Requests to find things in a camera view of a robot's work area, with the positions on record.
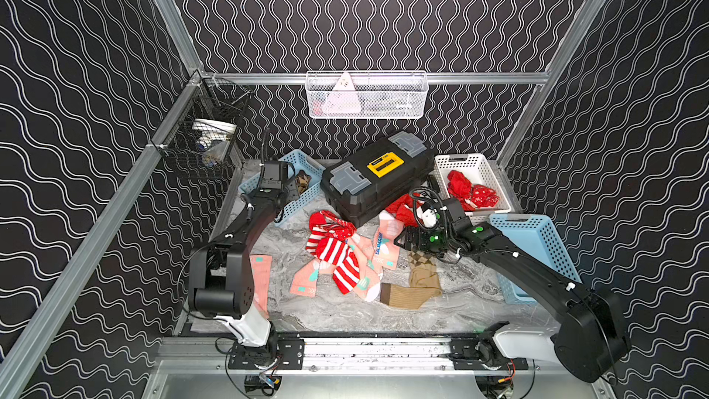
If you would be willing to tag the left light blue basket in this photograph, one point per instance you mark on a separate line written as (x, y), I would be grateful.
(259, 212)

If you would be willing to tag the tan argyle sock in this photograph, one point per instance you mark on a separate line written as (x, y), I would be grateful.
(302, 180)

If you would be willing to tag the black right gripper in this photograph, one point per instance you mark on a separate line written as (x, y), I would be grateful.
(418, 245)

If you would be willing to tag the right light blue basket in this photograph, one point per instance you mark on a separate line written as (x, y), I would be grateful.
(537, 235)

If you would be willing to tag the clear wall-mounted basket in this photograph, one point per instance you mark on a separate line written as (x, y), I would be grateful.
(366, 94)

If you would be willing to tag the red santa striped sock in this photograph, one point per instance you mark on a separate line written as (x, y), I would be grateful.
(325, 223)

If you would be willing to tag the pink sock left edge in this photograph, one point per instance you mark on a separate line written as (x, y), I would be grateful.
(261, 270)

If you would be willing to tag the red snowflake sock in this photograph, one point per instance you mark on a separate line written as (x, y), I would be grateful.
(483, 198)

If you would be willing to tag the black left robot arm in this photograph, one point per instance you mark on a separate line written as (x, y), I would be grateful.
(221, 284)

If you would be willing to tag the pink dotted sock centre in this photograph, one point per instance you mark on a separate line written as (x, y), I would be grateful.
(305, 281)

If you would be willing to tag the pink patterned sock upper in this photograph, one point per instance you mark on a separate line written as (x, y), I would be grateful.
(386, 253)

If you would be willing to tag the black toolbox yellow handle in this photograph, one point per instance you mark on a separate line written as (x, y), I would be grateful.
(363, 184)

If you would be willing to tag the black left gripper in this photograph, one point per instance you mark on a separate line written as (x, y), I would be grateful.
(274, 171)

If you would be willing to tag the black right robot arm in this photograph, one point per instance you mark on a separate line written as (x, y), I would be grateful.
(593, 334)

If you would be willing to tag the black wire wall basket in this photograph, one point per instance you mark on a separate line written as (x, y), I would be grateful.
(203, 145)

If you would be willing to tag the light blue basket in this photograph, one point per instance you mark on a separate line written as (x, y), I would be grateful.
(259, 212)
(537, 235)

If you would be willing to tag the red white striped sock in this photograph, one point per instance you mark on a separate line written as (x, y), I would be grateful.
(328, 244)

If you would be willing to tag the white perforated plastic basket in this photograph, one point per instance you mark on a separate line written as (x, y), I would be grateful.
(477, 169)

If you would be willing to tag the tan plain sock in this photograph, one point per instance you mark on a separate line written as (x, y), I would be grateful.
(424, 284)

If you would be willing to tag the red penguin sock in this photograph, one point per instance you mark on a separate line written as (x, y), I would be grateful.
(460, 188)

